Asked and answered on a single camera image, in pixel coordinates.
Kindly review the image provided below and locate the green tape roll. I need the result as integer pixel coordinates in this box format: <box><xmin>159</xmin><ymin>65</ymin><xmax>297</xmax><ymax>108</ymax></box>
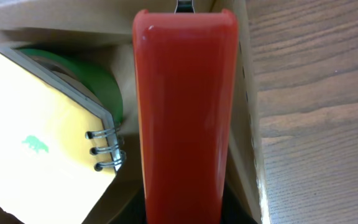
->
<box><xmin>19</xmin><ymin>49</ymin><xmax>124</xmax><ymax>122</ymax></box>

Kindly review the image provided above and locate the yellow white square packet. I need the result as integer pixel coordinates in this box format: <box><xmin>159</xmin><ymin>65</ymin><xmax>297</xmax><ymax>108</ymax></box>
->
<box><xmin>0</xmin><ymin>49</ymin><xmax>125</xmax><ymax>223</ymax></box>

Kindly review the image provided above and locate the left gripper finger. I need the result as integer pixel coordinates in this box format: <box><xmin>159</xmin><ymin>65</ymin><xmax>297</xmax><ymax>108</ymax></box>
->
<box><xmin>221</xmin><ymin>183</ymin><xmax>257</xmax><ymax>224</ymax></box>

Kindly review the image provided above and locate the small orange lighter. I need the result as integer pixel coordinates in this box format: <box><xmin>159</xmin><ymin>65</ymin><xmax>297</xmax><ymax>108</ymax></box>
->
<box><xmin>132</xmin><ymin>9</ymin><xmax>239</xmax><ymax>224</ymax></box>

